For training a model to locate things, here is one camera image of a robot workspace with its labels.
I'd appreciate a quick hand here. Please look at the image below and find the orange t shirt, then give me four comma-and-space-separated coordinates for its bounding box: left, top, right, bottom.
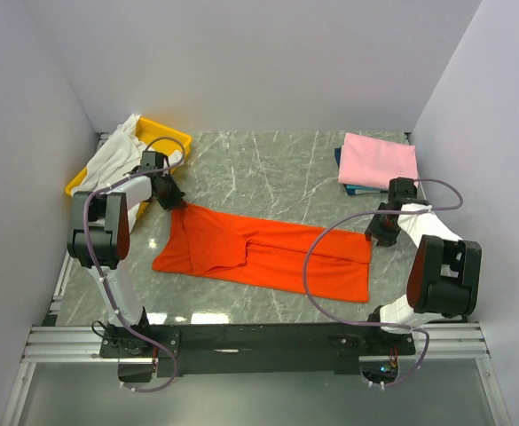
152, 204, 371, 304

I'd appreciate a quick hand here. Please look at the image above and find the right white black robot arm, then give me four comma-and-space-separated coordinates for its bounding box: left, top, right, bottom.
364, 177, 482, 354

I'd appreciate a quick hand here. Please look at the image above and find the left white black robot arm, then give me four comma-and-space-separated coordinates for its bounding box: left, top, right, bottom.
67, 151, 185, 357

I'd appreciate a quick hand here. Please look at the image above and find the pink folded t shirt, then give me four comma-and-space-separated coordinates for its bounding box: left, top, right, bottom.
338, 133, 419, 190

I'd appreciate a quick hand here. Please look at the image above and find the blue folded t shirt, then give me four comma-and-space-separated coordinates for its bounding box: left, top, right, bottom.
334, 147, 387, 196

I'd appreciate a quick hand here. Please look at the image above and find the yellow plastic tray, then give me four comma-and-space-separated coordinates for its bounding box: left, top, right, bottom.
65, 114, 192, 196

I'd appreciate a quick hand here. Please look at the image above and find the white t shirt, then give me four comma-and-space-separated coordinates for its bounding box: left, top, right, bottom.
67, 114, 192, 229

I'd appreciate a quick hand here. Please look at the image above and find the black base beam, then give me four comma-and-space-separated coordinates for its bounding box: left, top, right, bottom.
99, 323, 416, 377

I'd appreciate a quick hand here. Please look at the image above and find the aluminium frame rail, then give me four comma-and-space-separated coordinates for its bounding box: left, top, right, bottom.
21, 323, 491, 363

